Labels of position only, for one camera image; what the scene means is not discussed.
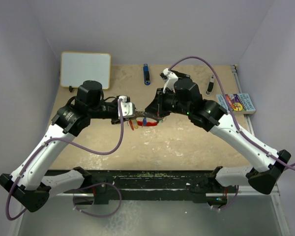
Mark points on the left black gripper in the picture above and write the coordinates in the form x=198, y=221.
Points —
x=116, y=121

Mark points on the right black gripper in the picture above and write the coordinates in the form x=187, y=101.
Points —
x=157, y=106

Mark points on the red-handled metal key organizer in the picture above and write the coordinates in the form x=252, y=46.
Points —
x=151, y=120

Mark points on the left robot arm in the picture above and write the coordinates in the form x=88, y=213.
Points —
x=29, y=185

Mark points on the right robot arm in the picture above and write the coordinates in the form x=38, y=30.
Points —
x=266, y=164

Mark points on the yellow key tag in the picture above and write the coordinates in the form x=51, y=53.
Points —
x=135, y=124

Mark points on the red key tag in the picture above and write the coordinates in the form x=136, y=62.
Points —
x=131, y=125

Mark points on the white dry-erase board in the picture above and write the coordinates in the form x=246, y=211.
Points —
x=77, y=67

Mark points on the colourful book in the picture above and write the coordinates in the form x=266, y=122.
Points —
x=240, y=103

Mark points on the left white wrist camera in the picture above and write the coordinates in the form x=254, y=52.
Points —
x=125, y=107

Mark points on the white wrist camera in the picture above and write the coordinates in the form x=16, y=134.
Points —
x=169, y=79
x=125, y=107

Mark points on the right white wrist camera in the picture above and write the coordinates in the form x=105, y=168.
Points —
x=169, y=79

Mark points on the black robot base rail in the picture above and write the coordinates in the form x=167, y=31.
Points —
x=197, y=186

